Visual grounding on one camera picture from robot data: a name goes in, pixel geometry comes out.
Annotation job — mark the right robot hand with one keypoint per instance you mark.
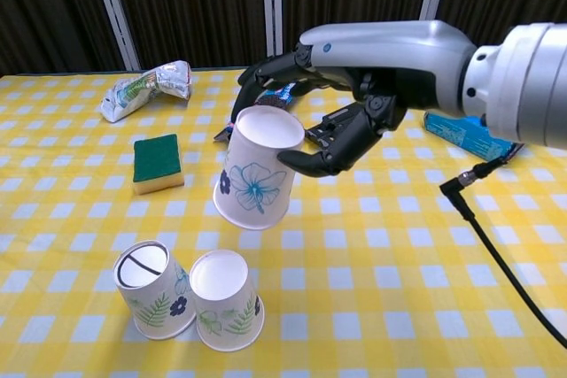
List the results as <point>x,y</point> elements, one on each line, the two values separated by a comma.
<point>390,55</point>

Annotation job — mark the blue flower paper cup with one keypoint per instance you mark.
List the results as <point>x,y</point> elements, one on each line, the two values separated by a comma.
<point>257,174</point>

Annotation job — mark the paper cup with black line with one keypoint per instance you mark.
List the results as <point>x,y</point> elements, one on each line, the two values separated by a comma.
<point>155,303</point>

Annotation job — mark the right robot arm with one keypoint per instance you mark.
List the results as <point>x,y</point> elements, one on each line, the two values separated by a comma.
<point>522,86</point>

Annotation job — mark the fern print paper cup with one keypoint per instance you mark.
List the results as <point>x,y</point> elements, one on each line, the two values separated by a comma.
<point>228,311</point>

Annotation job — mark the black folding stand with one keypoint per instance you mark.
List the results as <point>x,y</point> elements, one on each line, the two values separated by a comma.
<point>328,123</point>

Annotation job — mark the blue chocolate chip cookie box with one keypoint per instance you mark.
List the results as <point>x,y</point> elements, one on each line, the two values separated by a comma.
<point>460,134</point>

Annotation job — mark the blue pink cookie sleeve box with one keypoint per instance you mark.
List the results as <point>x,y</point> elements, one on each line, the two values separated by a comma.
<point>277,94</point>

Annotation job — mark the yellow checked tablecloth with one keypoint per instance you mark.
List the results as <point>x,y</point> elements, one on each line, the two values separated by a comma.
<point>376,263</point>

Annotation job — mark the green and yellow sponge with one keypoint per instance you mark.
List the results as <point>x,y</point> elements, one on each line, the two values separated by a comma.
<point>157,159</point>

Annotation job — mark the crumpled silver snack bag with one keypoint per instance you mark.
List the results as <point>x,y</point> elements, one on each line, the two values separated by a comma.
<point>133,94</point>

